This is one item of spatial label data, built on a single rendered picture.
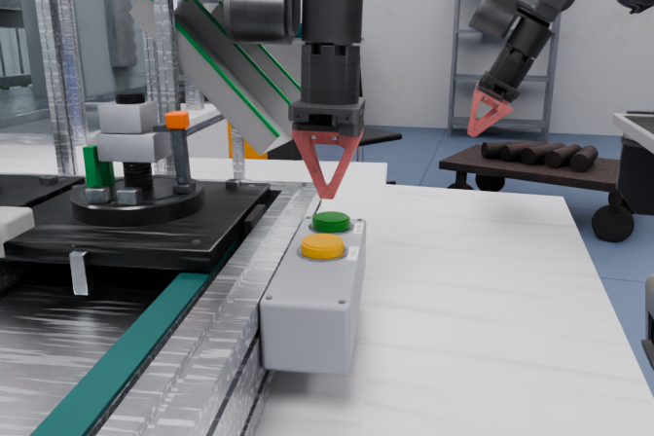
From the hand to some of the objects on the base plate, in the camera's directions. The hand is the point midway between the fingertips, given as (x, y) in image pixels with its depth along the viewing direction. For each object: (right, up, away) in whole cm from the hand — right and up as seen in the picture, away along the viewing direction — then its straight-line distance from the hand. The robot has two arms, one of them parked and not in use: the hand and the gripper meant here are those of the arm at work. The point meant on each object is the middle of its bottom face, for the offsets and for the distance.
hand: (327, 191), depth 57 cm
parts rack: (-29, -2, +44) cm, 52 cm away
